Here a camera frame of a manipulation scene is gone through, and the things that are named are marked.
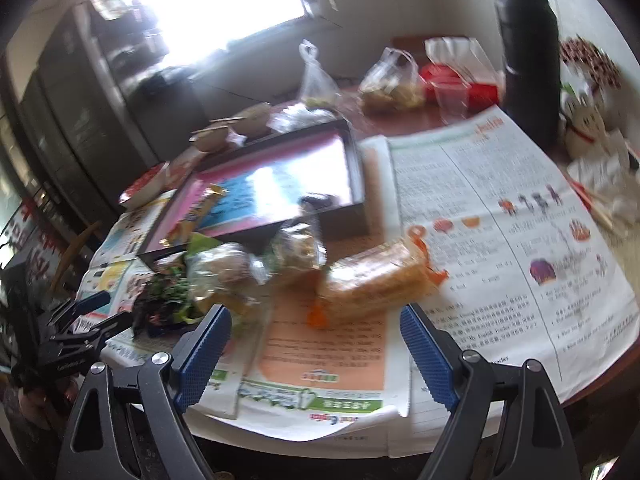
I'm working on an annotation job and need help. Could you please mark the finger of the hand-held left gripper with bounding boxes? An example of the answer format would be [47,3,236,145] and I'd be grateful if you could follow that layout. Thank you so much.
[50,310,135,357]
[47,290,112,332]

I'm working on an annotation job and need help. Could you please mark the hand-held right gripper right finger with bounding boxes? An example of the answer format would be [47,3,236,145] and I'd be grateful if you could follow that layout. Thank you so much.
[399,302,581,480]

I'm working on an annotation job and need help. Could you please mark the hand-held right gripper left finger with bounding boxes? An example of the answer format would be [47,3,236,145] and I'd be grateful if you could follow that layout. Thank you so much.
[55,304,233,480]

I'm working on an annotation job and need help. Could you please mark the clear cake packet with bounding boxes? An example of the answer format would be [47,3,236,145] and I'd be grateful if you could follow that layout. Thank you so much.
[186,242,268,311]

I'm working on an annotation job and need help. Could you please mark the orange cake packet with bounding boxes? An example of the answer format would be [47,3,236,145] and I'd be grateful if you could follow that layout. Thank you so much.
[315,225,450,318]

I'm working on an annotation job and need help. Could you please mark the green edged cake packet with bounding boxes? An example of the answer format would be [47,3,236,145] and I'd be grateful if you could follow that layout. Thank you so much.
[267,217,328,281]

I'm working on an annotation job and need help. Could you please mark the plastic bag of fried snacks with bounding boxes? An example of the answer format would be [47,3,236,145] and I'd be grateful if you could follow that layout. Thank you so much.
[359,47,426,113]

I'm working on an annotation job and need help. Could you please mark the newspaper with colourful pictures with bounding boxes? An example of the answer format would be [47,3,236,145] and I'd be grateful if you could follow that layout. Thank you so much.
[75,195,236,418]

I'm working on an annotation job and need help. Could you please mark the curved wooden chair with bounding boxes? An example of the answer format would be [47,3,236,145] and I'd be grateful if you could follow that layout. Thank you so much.
[49,220,103,292]

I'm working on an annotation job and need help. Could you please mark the green leafy snack packet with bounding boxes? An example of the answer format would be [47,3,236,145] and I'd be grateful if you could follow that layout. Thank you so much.
[131,255,201,326]

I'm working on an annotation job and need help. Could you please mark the glass door with red characters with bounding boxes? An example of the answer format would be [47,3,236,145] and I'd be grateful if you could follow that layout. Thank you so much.
[0,110,68,286]

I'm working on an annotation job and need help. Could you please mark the red patterned bowl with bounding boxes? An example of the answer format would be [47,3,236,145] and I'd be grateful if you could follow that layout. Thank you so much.
[118,161,171,209]

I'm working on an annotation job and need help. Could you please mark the yellow snack bar packet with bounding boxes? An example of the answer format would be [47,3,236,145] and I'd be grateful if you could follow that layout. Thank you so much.
[165,183,228,247]

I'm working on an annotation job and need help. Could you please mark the large open newspaper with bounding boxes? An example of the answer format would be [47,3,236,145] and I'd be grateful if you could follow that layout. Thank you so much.
[360,105,640,458]

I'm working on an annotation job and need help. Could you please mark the white ceramic bowl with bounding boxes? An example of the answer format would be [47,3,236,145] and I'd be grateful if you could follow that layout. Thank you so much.
[191,122,232,153]
[227,103,273,139]

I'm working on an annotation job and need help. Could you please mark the dark tall cabinet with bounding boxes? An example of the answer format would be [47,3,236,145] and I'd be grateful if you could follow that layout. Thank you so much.
[10,0,211,221]

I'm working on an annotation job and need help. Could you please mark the crumpled white wrappers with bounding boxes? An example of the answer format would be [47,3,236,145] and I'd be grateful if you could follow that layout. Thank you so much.
[567,127,640,233]

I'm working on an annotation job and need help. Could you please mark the flat clear plastic bag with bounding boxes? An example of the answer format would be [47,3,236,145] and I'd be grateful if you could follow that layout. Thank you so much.
[267,102,341,133]

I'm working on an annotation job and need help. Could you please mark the clear plastic cup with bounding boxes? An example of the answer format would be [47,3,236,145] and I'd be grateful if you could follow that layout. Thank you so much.
[432,80,472,123]

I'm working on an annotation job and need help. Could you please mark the lucky cat figure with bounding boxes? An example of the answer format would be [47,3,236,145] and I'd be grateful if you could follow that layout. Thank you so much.
[557,35,623,161]

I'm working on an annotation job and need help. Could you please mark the tall clear plastic bag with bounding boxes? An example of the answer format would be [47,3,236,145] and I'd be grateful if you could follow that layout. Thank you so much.
[297,40,343,108]

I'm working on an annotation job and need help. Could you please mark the brown wooden chair back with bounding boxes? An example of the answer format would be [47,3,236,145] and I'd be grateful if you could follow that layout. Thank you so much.
[390,35,476,52]

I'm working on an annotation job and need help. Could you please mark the black thermos flask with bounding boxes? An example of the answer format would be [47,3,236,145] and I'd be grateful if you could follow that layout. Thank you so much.
[494,0,561,133]

